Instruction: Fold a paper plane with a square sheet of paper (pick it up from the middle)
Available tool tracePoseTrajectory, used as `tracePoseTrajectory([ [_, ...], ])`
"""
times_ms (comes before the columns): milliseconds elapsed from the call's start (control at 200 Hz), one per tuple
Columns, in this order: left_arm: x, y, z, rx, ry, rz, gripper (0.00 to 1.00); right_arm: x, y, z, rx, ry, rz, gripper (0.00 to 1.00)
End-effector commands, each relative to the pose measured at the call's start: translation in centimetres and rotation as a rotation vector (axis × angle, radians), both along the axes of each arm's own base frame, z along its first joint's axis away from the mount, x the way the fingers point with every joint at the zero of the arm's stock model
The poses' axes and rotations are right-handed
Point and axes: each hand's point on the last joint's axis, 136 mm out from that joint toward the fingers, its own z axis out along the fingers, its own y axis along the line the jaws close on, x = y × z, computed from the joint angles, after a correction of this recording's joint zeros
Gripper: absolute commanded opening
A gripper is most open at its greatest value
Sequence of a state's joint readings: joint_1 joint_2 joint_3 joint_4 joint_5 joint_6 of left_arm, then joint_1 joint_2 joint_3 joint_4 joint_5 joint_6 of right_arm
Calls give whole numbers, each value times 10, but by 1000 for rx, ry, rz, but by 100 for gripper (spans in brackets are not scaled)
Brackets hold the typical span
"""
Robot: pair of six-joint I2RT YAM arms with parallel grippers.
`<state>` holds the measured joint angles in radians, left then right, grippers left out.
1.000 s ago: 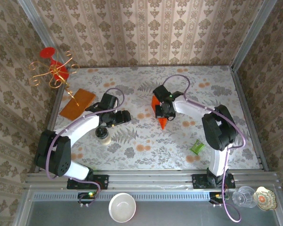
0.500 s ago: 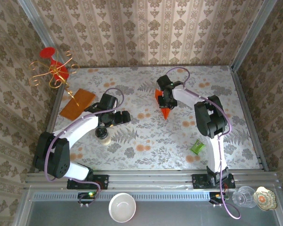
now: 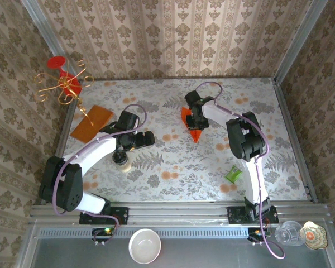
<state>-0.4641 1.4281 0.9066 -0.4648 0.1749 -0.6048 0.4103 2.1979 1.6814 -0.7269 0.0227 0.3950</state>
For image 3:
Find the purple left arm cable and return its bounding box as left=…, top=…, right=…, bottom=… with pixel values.
left=52, top=104, right=149, bottom=246

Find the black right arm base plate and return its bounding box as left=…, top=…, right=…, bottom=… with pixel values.
left=227, top=205, right=279, bottom=224

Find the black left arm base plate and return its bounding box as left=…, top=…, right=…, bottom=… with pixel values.
left=78, top=206, right=130, bottom=226

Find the orange wooden board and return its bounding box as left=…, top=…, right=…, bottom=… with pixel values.
left=70, top=104, right=114, bottom=143

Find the aluminium frame post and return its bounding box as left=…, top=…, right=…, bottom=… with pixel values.
left=272, top=0, right=331, bottom=84
left=20, top=0, right=63, bottom=61

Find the gold wire stand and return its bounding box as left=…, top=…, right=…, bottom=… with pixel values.
left=33, top=60, right=95, bottom=126

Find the glass jar with black lid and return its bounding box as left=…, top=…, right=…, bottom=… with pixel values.
left=112, top=150, right=132, bottom=173

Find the grey metal shelf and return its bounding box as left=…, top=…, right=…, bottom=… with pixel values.
left=16, top=237, right=335, bottom=268

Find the aluminium side rail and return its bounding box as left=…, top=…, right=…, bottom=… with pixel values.
left=272, top=78, right=319, bottom=204
left=41, top=97, right=76, bottom=204

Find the red wine glass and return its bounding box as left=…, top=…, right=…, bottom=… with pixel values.
left=46, top=55, right=83, bottom=97

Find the green snack packet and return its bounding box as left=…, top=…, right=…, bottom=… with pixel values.
left=224, top=165, right=243, bottom=184

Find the aluminium cross rail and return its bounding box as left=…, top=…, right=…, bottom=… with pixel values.
left=29, top=200, right=332, bottom=226

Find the patterned small dish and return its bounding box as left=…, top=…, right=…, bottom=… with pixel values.
left=299, top=221, right=329, bottom=250

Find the clear glass cup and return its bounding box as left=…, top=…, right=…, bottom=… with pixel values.
left=274, top=220, right=304, bottom=247

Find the white bowl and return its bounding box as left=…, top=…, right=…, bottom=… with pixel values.
left=128, top=228, right=162, bottom=265

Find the small circuit board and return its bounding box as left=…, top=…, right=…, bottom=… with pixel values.
left=92, top=227, right=115, bottom=246
left=247, top=227, right=271, bottom=246

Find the grey slotted cable duct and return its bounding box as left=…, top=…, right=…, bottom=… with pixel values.
left=37, top=227, right=252, bottom=238

